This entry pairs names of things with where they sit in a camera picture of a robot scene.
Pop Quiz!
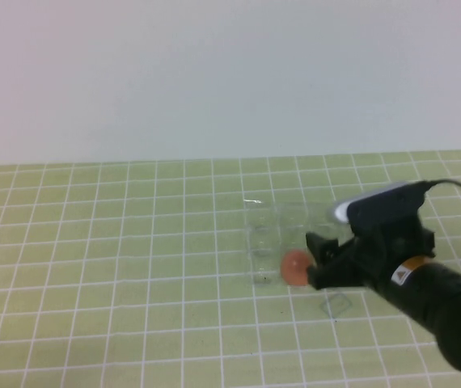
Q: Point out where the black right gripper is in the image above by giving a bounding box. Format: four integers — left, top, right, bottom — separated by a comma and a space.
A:
304, 216, 436, 290

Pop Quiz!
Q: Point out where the orange egg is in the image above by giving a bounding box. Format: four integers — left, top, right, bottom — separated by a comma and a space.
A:
280, 249, 311, 289

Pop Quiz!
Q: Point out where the transparent plastic egg tray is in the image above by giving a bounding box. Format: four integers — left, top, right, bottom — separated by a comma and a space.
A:
242, 196, 361, 292

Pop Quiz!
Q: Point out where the small clear plastic tab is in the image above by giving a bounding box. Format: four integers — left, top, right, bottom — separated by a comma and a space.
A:
318, 292, 353, 319

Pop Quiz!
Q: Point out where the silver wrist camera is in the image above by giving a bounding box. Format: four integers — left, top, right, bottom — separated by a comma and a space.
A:
326, 180, 416, 224

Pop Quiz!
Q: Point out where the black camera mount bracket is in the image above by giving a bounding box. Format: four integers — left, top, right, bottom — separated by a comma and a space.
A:
347, 186, 428, 234

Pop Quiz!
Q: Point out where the black camera cable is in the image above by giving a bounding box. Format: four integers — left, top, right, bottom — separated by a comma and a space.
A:
419, 177, 461, 276

